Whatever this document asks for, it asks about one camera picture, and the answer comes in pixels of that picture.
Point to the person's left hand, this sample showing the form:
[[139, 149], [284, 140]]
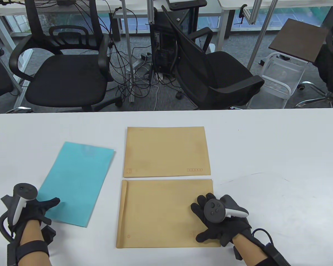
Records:
[[36, 210]]

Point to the person's right hand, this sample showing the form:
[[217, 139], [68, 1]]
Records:
[[227, 230]]

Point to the blue paper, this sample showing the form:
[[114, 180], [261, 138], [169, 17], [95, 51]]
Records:
[[77, 177]]

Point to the brown A4 envelope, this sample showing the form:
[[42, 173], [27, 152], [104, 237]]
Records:
[[166, 152], [155, 216]]

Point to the person's left forearm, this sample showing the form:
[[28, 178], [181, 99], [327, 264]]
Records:
[[30, 232]]

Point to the person's right forearm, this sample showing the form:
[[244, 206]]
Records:
[[249, 253]]

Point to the black mesh office chair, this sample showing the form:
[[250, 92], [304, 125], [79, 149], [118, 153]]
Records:
[[224, 69]]

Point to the white utility cart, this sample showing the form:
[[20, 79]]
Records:
[[283, 72]]

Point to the white power strip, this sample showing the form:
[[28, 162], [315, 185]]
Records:
[[137, 65]]

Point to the black office chair chrome base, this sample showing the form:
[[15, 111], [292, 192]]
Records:
[[331, 72]]

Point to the dark wooden board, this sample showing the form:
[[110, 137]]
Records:
[[299, 41]]

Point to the black computer tower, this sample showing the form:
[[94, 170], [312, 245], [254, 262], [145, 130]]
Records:
[[166, 27]]

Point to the black clamp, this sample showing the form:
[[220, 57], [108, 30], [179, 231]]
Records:
[[242, 12]]

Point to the black desk stand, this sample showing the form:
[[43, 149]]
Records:
[[188, 3]]

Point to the aluminium frame post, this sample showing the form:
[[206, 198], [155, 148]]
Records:
[[262, 33], [150, 13], [127, 41], [252, 15]]

